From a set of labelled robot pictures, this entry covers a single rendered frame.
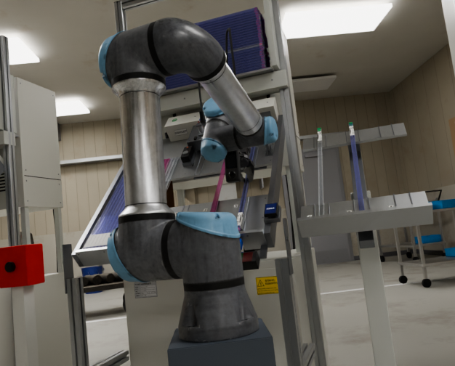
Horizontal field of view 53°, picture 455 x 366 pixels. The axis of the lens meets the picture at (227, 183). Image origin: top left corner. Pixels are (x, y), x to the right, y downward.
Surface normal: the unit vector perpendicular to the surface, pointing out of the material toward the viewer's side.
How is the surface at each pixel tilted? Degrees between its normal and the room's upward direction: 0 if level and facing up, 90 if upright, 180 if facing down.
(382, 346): 90
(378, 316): 90
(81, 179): 90
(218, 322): 73
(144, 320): 90
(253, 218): 43
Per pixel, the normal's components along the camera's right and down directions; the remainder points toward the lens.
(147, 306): -0.30, -0.07
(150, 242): -0.38, -0.44
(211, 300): -0.16, -0.39
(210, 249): 0.05, -0.11
